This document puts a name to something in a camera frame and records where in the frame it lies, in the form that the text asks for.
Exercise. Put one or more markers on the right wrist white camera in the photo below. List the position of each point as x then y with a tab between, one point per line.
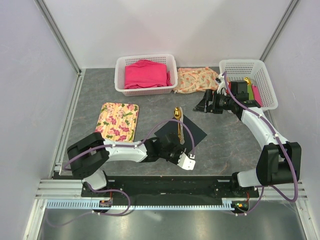
222	87

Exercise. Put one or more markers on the wrist white camera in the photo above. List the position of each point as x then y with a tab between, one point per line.
186	163
222	87

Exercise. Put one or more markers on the floral drawstring pouch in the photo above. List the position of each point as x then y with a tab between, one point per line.
191	80

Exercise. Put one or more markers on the pink napkin roll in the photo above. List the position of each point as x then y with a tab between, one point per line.
256	95

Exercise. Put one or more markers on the right aluminium frame post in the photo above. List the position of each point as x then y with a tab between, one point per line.
279	28

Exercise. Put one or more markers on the green napkin roll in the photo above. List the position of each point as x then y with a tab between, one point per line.
249	88

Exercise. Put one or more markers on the front aluminium rail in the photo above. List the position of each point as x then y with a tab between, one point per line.
71	189

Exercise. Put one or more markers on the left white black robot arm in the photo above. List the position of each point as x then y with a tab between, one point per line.
87	156

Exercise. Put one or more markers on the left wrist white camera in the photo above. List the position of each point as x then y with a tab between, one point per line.
186	163

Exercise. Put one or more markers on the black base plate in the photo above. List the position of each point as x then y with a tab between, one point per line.
211	186

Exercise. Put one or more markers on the pink folded cloth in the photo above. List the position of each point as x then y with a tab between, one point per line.
146	74

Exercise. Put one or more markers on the silver table knife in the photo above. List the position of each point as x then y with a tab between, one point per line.
181	119

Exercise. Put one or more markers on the left aluminium frame post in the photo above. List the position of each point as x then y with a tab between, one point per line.
45	11

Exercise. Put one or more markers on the floral placemat tray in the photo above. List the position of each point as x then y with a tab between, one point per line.
118	121

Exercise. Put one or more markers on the blue slotted cable duct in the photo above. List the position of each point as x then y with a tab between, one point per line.
89	204

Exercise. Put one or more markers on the black paper napkin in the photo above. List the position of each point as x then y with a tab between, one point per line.
172	126

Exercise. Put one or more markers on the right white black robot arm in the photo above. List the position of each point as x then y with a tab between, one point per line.
280	159

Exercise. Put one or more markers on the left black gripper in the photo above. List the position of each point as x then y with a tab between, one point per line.
179	150

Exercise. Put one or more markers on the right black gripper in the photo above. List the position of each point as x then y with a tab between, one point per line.
212	95

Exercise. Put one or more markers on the white basket with rolls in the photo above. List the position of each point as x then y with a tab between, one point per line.
256	71

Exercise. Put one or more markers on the white basket with pink cloth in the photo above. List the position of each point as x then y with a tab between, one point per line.
122	62

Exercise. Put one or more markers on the gold spoon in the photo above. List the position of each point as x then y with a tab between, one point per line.
178	115

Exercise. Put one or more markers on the aluminium frame post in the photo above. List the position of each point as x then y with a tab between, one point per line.
45	11
279	28

